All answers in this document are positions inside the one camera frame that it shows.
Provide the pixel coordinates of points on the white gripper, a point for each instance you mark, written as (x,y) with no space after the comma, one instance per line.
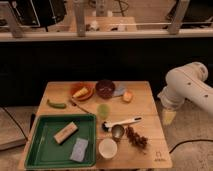
(170,100)

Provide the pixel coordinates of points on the apple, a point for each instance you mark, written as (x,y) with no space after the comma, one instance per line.
(127,97)

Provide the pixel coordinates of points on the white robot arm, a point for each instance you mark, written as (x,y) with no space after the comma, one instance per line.
(185,82)

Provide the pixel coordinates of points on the wooden tray table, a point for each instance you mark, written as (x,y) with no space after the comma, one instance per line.
(156,155)

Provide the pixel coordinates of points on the green plastic tray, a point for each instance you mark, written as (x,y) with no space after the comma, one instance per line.
(46,153)

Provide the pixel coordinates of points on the bunch of dark grapes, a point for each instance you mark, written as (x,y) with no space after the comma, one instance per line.
(136,140)

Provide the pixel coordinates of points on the small metal cup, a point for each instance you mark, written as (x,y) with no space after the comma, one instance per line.
(117,132)

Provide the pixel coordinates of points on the light green cup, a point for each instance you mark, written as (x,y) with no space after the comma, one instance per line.
(103,111)

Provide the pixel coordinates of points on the white cup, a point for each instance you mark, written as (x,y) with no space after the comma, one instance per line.
(107,148)

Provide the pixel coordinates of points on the dark red bowl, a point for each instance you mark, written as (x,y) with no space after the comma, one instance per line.
(105,88)

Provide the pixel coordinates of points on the yellow corn cob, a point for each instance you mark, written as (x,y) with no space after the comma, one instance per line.
(80,92)

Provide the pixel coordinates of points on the brown fork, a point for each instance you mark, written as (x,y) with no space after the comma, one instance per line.
(73,103)

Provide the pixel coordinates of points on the blue grey sponge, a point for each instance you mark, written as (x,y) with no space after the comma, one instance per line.
(79,150)

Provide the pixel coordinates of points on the wooden block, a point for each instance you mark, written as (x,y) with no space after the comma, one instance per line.
(64,133)

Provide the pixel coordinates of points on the green cucumber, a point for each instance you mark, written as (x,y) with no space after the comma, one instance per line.
(56,105)

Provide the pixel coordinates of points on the grey board at left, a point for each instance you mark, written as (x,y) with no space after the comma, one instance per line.
(12,128)

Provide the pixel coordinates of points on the black box top left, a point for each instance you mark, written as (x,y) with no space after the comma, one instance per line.
(39,13)

